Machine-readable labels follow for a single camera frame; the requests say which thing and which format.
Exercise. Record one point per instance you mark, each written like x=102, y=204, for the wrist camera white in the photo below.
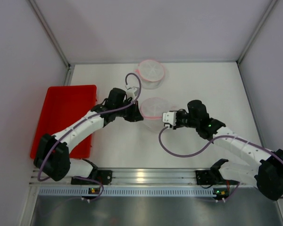
x=132, y=92
x=169, y=119

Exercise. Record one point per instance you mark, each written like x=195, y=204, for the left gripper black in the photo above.
x=134, y=112

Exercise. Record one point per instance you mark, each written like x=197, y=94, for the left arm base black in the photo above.
x=102, y=176

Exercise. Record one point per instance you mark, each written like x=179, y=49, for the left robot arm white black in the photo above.
x=53, y=153

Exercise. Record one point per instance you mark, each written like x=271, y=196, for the slotted cable duct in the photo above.
x=133, y=191

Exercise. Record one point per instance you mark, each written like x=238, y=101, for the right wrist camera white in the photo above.
x=169, y=119

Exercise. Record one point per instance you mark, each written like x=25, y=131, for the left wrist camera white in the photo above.
x=132, y=92

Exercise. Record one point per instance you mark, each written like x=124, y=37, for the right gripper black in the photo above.
x=179, y=120

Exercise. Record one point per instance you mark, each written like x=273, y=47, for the red plastic bin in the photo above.
x=62, y=107

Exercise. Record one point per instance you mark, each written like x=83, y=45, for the spare white mesh laundry bag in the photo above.
x=152, y=110

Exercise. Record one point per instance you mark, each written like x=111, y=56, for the aluminium mounting rail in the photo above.
x=128, y=177

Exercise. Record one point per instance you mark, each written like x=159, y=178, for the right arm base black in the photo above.
x=212, y=176

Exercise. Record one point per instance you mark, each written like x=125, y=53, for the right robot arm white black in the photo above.
x=262, y=168

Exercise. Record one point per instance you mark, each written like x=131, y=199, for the white mesh laundry bag pink trim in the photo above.
x=151, y=73

